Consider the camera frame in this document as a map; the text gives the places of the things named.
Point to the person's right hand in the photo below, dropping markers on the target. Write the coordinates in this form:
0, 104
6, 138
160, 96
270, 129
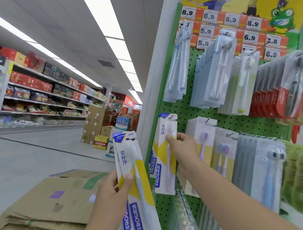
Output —
187, 151

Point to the person's left hand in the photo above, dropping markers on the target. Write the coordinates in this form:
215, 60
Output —
109, 208

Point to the purple single toothbrush yellow card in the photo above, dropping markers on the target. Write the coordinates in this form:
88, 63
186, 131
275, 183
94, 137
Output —
206, 137

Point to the purple twin toothbrush yellow card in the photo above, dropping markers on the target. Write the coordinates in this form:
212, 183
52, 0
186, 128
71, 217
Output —
225, 156

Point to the green pegboard display rack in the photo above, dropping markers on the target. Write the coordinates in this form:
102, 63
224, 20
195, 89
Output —
182, 106

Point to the bundle of cartoon toothbrush boxes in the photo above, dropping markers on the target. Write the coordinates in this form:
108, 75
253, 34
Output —
182, 213

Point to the bundle of clear blue toothbrush blisters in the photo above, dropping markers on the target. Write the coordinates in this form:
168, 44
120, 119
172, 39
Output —
267, 175

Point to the row of twin toothbrush packs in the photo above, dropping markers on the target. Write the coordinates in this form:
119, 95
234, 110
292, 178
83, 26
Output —
213, 71

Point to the bundle of green toothbrush packs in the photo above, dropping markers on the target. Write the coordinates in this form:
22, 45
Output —
241, 80

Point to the row of blue toothbrush packs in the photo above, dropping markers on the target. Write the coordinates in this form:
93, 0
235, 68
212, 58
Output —
177, 61

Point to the pile of red grey toothbrush packs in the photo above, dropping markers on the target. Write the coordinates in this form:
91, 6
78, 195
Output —
274, 90

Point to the person's right forearm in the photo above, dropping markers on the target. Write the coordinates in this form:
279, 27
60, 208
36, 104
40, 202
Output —
236, 199

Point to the pile of flattened cardboard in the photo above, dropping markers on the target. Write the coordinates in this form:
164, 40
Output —
52, 199

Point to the red yellow carton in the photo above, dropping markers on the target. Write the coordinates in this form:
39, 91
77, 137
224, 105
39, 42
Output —
100, 142

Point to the white blue carton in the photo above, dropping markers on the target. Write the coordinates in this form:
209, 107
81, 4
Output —
120, 125

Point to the stack of brown cartons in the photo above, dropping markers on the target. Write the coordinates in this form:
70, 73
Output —
93, 123

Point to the row of green pink packs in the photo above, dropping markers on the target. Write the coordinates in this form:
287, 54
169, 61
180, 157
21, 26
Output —
293, 175

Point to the rows of orange price tags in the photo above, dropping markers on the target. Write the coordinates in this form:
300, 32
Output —
208, 31

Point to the ceiling light strip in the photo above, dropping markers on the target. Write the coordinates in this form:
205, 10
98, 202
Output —
47, 52
113, 35

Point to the stocked store shelves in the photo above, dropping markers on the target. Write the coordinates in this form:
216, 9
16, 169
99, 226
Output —
42, 85

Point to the yellow frog poster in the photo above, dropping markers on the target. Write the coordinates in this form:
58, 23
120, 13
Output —
284, 19

